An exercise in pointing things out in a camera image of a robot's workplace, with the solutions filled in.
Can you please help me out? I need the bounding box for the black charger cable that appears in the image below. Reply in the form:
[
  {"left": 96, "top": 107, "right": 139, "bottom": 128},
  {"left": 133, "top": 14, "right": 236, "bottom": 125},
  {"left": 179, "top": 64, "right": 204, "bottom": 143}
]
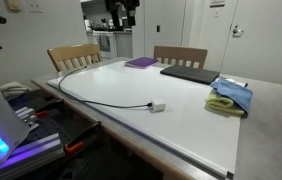
[{"left": 57, "top": 65, "right": 154, "bottom": 110}]

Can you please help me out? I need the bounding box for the white light switch plate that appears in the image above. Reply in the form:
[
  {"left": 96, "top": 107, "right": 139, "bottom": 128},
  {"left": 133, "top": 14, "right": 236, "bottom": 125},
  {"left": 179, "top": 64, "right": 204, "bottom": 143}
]
[{"left": 27, "top": 0, "right": 44, "bottom": 14}]

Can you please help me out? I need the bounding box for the purple notebook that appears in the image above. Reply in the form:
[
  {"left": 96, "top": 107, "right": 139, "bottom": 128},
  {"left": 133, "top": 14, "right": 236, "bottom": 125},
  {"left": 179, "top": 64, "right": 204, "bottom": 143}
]
[{"left": 124, "top": 56, "right": 160, "bottom": 70}]

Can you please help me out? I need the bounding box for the white marker pen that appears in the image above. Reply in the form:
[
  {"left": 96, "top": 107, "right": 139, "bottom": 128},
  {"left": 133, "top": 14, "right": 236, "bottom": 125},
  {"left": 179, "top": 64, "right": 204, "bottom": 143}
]
[{"left": 214, "top": 76, "right": 249, "bottom": 88}]

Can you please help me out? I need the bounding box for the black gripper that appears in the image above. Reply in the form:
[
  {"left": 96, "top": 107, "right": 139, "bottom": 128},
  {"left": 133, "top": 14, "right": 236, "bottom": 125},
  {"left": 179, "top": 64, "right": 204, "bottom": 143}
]
[{"left": 104, "top": 0, "right": 141, "bottom": 30}]

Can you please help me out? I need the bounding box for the white kitchen oven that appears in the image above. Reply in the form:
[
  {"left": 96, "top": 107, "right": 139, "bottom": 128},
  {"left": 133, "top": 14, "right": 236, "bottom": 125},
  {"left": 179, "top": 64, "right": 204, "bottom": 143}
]
[{"left": 92, "top": 30, "right": 118, "bottom": 60}]

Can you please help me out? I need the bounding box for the silver door handle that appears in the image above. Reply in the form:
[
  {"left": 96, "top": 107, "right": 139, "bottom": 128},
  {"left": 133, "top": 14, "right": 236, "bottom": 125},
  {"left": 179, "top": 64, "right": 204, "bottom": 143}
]
[{"left": 232, "top": 24, "right": 245, "bottom": 38}]

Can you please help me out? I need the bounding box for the black clamp orange handle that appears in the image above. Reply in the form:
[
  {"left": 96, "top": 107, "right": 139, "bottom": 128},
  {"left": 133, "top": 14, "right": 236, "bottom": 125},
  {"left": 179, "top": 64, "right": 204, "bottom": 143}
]
[{"left": 63, "top": 120, "right": 103, "bottom": 155}]

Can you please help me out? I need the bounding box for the silver metal bracket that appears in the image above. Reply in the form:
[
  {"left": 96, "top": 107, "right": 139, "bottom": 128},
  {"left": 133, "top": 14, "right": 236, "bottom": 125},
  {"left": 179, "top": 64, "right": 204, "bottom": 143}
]
[{"left": 14, "top": 106, "right": 40, "bottom": 133}]

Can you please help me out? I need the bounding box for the blue cloth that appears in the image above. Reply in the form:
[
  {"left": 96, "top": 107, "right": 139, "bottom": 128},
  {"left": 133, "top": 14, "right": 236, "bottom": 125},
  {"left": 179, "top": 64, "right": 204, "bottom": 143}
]
[{"left": 209, "top": 78, "right": 254, "bottom": 115}]

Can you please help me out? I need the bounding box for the white whiteboard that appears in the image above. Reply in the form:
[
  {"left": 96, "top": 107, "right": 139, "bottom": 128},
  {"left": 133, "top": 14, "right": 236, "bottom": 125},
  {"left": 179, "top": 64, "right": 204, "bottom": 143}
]
[{"left": 46, "top": 59, "right": 242, "bottom": 179}]

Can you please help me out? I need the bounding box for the light wooden chair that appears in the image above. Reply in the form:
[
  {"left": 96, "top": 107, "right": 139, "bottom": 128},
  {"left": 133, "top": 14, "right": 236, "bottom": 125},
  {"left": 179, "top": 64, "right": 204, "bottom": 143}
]
[{"left": 46, "top": 43, "right": 103, "bottom": 73}]

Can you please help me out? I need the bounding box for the white charger adapter block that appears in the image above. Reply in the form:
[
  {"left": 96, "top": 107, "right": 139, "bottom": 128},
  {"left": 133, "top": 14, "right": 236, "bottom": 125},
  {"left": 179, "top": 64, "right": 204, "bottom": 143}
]
[{"left": 151, "top": 97, "right": 167, "bottom": 113}]

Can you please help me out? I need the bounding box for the white folded cloth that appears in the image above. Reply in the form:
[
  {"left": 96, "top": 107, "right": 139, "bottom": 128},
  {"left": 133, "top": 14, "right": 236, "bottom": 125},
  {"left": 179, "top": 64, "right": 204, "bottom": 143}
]
[{"left": 0, "top": 81, "right": 32, "bottom": 100}]

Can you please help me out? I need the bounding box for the door sign plate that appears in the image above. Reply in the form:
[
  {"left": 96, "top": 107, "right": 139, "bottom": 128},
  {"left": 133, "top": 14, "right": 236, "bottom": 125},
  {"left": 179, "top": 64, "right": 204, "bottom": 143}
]
[{"left": 209, "top": 0, "right": 226, "bottom": 8}]

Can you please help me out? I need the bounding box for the red handled tool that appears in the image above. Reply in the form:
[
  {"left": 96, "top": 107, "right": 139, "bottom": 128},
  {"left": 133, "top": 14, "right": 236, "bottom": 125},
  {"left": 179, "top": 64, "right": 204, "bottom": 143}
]
[{"left": 34, "top": 110, "right": 49, "bottom": 118}]

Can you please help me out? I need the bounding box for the beige wall thermostat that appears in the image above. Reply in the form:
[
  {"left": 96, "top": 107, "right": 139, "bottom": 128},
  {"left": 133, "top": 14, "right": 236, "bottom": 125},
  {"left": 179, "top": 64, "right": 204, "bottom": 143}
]
[{"left": 6, "top": 0, "right": 22, "bottom": 12}]

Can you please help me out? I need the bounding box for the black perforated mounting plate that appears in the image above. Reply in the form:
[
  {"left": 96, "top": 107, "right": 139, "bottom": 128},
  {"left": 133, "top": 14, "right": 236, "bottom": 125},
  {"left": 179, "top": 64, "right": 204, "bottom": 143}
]
[{"left": 7, "top": 88, "right": 99, "bottom": 148}]

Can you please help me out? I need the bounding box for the aluminium profile rail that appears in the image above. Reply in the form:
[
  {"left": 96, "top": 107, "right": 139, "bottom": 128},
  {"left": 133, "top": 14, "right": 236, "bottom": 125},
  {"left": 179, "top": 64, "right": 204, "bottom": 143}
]
[{"left": 0, "top": 133, "right": 65, "bottom": 180}]

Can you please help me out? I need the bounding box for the grey oven towel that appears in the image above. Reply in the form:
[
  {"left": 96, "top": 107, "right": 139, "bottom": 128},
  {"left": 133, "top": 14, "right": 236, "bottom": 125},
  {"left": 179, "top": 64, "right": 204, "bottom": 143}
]
[{"left": 99, "top": 34, "right": 111, "bottom": 53}]

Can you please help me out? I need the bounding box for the yellow-green cloth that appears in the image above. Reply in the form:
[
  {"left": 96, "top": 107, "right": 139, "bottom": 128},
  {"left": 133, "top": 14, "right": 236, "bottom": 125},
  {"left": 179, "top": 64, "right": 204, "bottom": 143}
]
[{"left": 204, "top": 89, "right": 246, "bottom": 117}]

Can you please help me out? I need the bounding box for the brown wooden chair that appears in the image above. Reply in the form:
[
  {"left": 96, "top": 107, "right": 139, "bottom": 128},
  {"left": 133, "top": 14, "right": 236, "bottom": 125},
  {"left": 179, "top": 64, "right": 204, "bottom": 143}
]
[{"left": 153, "top": 45, "right": 209, "bottom": 70}]

